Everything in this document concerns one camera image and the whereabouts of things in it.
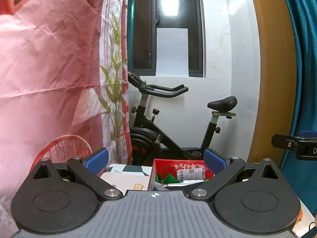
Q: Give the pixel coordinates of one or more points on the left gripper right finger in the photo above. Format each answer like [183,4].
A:
[226,171]

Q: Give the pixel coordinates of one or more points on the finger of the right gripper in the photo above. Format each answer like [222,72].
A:
[285,142]
[308,134]

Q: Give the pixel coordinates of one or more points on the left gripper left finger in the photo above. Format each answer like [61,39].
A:
[86,172]

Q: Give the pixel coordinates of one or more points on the blue white plastic package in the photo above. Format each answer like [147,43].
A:
[182,183]

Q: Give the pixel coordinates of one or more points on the patterned white tablecloth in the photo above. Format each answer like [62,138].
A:
[127,177]

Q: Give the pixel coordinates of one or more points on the red strawberry cardboard box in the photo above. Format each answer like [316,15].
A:
[181,169]

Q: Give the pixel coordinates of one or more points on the green plush toy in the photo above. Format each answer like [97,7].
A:
[169,179]

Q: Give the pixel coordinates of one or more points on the pink printed curtain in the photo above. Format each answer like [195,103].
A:
[63,79]

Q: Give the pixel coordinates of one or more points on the teal curtain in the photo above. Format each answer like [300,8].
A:
[301,174]

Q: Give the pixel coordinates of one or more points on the dark framed window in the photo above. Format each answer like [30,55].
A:
[165,38]

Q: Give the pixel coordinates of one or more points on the wooden door frame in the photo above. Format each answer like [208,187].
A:
[278,78]

